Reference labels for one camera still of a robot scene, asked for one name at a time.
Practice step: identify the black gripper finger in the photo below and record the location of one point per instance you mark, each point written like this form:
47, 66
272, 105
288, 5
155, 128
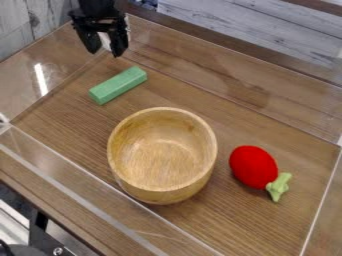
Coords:
118, 38
90, 38

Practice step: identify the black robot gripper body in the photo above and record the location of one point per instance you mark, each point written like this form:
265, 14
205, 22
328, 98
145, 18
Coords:
98, 16

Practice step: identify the green rectangular block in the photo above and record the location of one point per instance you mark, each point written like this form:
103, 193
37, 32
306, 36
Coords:
118, 85

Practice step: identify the brown wooden bowl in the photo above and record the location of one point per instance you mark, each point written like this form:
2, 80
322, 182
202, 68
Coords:
162, 151

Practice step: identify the red plush strawberry toy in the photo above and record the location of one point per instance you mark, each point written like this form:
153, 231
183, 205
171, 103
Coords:
256, 169

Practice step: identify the clear acrylic corner bracket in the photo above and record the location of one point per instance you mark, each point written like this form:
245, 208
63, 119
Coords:
105, 40

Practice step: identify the black table clamp mount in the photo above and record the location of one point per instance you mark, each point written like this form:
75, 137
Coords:
42, 243

